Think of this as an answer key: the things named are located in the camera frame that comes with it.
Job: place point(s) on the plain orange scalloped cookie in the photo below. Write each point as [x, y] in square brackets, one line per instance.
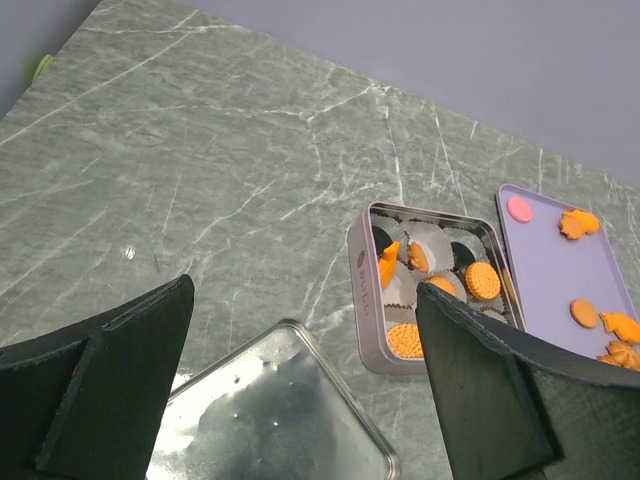
[443, 284]

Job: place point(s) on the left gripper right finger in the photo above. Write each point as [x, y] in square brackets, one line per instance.
[512, 406]

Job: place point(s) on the orange dotted round cookie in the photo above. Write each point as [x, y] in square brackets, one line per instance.
[404, 341]

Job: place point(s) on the orange round biscuit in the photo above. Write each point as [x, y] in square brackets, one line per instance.
[482, 281]

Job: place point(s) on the orange fish cookie top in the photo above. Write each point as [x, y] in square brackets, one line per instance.
[575, 224]

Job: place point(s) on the pink round cookie top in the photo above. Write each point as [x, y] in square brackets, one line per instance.
[519, 210]

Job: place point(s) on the orange flower cookie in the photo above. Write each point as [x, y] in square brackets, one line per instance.
[621, 354]

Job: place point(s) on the silver tin lid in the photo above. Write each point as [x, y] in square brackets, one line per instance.
[275, 408]

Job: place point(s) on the green sticker on wall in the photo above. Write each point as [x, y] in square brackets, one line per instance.
[42, 66]

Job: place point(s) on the plain orange round cookie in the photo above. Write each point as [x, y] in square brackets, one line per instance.
[584, 313]

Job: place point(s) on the square cookie tin box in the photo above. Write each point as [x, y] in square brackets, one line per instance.
[377, 310]

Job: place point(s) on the lavender plastic tray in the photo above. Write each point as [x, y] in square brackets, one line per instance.
[549, 272]

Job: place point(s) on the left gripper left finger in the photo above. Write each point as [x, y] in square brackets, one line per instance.
[86, 401]

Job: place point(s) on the black round cookie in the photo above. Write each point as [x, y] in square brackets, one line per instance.
[463, 256]
[382, 240]

